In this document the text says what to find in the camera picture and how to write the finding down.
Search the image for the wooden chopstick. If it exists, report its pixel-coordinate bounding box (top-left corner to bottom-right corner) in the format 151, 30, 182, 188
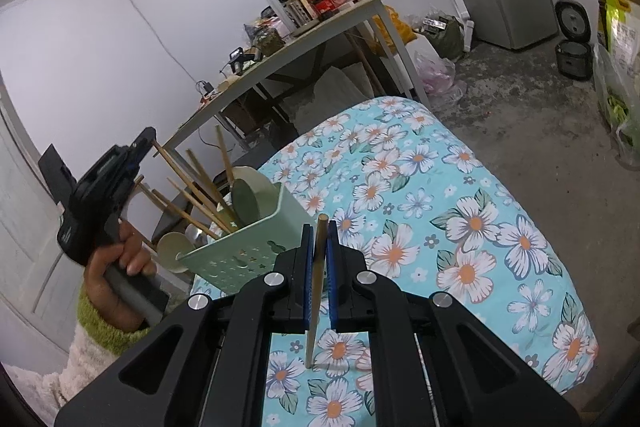
216, 124, 234, 187
152, 140, 232, 233
134, 176, 218, 239
305, 213, 329, 369
186, 148, 240, 229

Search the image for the white pearlescent rice paddle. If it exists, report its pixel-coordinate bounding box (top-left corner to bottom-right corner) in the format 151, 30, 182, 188
231, 166, 279, 225

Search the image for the cream soup ladle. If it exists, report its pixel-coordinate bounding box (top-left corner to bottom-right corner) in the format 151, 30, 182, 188
156, 232, 195, 274

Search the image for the left green fuzzy sleeve forearm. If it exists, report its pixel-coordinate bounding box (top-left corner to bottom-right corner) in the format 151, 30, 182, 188
2, 288, 151, 426

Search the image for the person left hand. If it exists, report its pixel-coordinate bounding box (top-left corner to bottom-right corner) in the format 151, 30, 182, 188
84, 220, 156, 333

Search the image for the green perforated utensil holder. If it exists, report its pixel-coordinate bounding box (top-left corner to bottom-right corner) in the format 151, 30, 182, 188
177, 183, 311, 295

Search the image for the white panel door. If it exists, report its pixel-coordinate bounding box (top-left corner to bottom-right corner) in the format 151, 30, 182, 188
1, 88, 81, 353

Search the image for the floral blue quilt cover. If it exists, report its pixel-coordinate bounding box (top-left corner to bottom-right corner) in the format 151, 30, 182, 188
192, 95, 600, 427

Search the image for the yellow plastic bag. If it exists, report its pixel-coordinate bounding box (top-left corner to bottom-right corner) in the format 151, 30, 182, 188
372, 5, 418, 54

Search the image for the long white-legged table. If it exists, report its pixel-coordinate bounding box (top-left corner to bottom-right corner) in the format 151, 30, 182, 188
163, 0, 431, 169

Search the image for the black rice cooker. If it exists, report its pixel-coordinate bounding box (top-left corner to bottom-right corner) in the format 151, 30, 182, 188
554, 0, 593, 81

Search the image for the yellow printed bag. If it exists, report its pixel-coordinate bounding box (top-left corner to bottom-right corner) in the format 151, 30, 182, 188
604, 0, 639, 74

